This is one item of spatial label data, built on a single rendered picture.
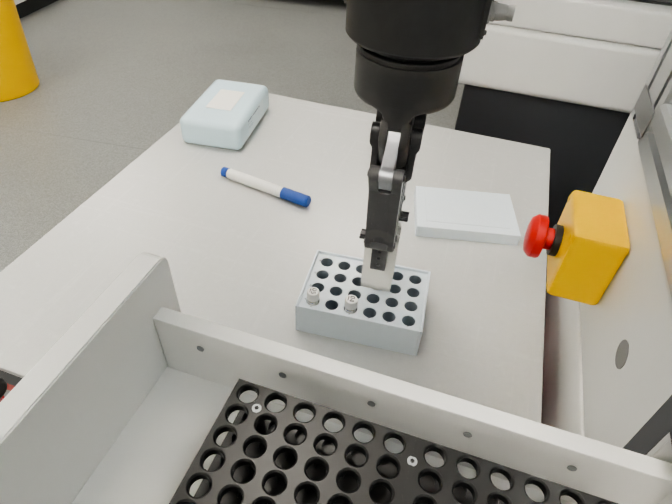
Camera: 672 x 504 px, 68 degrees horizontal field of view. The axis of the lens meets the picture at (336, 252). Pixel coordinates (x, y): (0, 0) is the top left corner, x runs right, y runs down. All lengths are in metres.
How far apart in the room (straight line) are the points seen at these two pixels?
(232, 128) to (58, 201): 1.43
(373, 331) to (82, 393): 0.26
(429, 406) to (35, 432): 0.22
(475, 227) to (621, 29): 0.40
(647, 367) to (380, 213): 0.21
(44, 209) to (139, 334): 1.76
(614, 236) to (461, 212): 0.25
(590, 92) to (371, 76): 0.62
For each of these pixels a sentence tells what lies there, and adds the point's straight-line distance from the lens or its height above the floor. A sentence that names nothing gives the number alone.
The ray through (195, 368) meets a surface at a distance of 0.39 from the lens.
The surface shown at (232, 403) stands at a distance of 0.31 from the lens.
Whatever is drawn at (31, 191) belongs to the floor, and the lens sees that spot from 2.23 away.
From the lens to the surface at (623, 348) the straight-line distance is 0.42.
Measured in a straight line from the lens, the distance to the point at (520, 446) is 0.34.
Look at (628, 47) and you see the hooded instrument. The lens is 0.92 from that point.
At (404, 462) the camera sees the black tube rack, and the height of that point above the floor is 0.90.
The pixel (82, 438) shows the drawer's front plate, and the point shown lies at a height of 0.87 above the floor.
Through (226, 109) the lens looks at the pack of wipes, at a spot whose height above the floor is 0.81.
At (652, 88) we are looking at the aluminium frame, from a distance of 0.55.
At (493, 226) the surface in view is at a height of 0.78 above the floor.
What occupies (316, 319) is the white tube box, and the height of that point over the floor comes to 0.78.
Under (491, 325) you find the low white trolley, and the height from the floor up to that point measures 0.76.
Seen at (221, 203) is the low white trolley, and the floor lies 0.76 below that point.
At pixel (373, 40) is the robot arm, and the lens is 0.34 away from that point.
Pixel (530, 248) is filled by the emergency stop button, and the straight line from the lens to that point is 0.48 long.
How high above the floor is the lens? 1.17
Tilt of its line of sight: 43 degrees down
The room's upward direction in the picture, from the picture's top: 3 degrees clockwise
